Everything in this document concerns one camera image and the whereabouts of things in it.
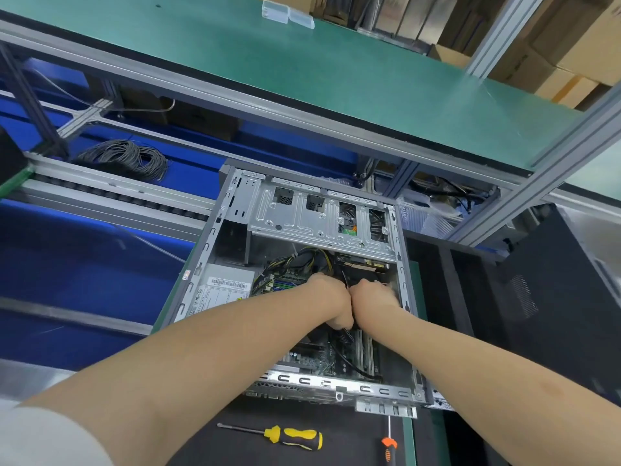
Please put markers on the person's right hand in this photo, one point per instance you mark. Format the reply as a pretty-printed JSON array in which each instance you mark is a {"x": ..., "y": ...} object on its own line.
[{"x": 374, "y": 301}]

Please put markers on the person's left hand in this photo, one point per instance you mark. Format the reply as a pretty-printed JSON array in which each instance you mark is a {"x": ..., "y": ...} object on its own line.
[{"x": 326, "y": 296}]

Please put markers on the person's left fingers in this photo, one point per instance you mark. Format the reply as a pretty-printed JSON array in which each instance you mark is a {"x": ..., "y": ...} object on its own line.
[{"x": 339, "y": 324}]

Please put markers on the person's right fingers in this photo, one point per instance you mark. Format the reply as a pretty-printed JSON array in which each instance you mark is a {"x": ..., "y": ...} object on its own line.
[{"x": 376, "y": 284}]

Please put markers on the person's left forearm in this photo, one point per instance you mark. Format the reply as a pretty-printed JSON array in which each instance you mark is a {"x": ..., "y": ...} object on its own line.
[{"x": 184, "y": 368}]

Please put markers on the person's right forearm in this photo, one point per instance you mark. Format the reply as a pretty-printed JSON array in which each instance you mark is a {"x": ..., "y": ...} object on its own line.
[{"x": 485, "y": 383}]

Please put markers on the black expansion card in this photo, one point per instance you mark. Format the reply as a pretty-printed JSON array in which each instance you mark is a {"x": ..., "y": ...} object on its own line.
[{"x": 363, "y": 266}]

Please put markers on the green motherboard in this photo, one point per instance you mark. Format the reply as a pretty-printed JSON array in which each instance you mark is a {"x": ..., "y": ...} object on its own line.
[{"x": 315, "y": 356}]

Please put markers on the open grey computer case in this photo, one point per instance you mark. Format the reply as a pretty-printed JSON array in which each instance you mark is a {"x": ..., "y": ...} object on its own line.
[{"x": 310, "y": 382}]

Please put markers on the clear plastic bags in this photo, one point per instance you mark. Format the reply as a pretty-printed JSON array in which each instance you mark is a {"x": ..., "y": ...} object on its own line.
[{"x": 432, "y": 218}]

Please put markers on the silver metal drive cage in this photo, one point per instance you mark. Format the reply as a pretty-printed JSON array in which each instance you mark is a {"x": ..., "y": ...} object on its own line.
[{"x": 291, "y": 223}]

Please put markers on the black work mat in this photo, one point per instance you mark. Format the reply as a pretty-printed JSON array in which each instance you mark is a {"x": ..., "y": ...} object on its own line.
[{"x": 339, "y": 441}]

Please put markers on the yellow and black screwdriver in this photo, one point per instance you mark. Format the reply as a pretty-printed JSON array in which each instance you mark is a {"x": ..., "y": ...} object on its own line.
[{"x": 296, "y": 437}]

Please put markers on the grey power supply unit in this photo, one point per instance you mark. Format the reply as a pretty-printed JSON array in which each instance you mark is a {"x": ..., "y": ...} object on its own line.
[{"x": 218, "y": 292}]

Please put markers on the orange and black screwdriver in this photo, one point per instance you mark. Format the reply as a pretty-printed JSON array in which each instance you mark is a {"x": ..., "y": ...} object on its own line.
[{"x": 389, "y": 451}]

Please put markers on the black computer tower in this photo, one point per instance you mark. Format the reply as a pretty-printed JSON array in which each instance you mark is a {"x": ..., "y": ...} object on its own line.
[{"x": 563, "y": 305}]

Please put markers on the green shelf mat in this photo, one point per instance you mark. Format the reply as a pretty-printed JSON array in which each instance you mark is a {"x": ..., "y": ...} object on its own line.
[{"x": 291, "y": 67}]

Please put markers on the small brown cardboard box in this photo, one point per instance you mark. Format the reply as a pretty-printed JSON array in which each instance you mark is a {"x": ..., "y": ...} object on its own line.
[{"x": 449, "y": 55}]

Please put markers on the clear plastic box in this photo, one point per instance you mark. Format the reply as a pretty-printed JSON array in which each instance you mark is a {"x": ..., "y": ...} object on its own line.
[
  {"x": 301, "y": 19},
  {"x": 274, "y": 10}
]

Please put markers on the white shirt sleeve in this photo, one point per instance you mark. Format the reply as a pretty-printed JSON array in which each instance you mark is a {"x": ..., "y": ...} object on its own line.
[{"x": 43, "y": 436}]

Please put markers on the large brown cardboard box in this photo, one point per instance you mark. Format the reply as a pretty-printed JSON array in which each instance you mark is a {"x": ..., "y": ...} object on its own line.
[{"x": 582, "y": 38}]

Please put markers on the aluminium frame post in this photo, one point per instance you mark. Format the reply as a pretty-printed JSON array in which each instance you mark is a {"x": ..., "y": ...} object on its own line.
[
  {"x": 543, "y": 169},
  {"x": 504, "y": 33}
]

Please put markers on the aluminium shelf frame beam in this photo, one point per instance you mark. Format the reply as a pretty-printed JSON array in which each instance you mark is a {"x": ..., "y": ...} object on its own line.
[{"x": 194, "y": 87}]

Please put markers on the grey roller conveyor rail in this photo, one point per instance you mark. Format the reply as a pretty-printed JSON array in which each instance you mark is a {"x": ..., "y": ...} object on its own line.
[{"x": 97, "y": 194}]

